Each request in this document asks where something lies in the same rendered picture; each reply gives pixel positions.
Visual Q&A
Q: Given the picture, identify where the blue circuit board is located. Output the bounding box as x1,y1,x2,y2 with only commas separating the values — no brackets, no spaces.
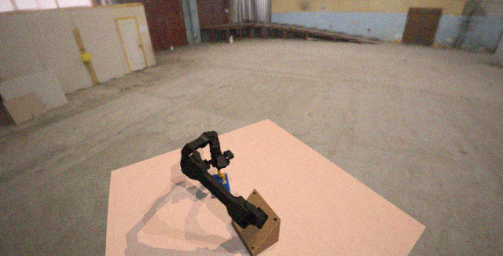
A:
212,171,231,192

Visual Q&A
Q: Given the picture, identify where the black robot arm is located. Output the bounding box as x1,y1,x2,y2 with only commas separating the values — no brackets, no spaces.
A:
180,131,268,229

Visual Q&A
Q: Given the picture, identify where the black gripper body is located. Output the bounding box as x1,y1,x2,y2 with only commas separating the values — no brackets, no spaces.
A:
203,150,233,170

